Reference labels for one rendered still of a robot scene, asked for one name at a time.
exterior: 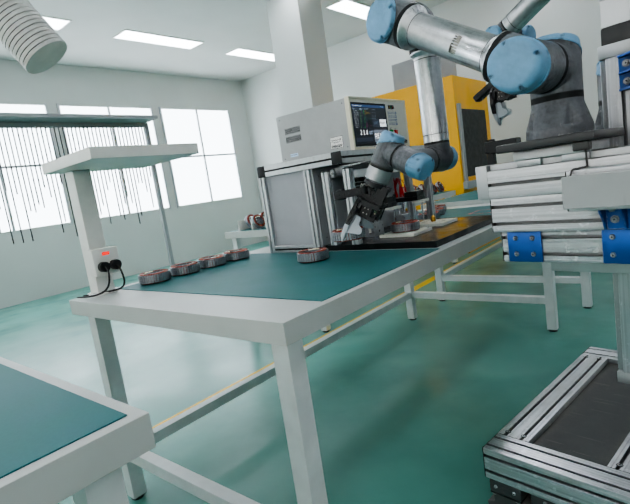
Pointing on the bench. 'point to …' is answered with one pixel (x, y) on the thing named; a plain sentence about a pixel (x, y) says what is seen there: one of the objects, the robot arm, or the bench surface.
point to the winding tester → (333, 127)
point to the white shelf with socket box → (79, 194)
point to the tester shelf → (320, 162)
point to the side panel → (290, 212)
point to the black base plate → (439, 235)
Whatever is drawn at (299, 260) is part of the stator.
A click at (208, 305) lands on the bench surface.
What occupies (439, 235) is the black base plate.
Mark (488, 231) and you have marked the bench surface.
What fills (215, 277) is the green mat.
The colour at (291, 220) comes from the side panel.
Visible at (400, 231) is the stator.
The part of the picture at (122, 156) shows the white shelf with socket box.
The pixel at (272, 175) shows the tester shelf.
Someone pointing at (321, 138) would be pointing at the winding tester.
